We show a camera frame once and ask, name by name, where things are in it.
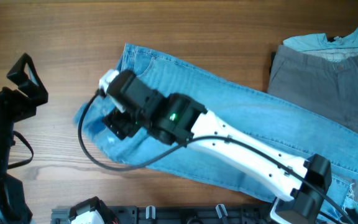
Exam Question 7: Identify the blue denim jeans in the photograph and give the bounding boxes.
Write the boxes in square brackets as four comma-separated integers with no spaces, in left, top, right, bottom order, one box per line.
[73,42,358,222]

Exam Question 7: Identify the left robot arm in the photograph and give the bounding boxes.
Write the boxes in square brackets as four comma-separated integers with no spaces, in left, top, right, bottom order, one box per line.
[0,54,48,223]

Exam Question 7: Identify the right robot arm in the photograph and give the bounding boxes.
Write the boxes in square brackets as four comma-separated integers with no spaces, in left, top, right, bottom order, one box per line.
[99,70,332,223]

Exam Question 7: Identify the grey shorts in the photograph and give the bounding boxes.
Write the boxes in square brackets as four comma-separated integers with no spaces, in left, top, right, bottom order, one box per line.
[268,45,358,133]

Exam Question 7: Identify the light blue shirt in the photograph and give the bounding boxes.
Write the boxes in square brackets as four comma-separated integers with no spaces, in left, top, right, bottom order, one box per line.
[283,28,358,62]

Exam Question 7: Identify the right black camera cable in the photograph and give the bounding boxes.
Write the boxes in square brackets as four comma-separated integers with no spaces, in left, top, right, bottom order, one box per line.
[77,91,357,224]

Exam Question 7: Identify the black mounting rail base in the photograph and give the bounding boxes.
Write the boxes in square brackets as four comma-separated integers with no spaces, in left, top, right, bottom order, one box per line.
[50,197,274,224]

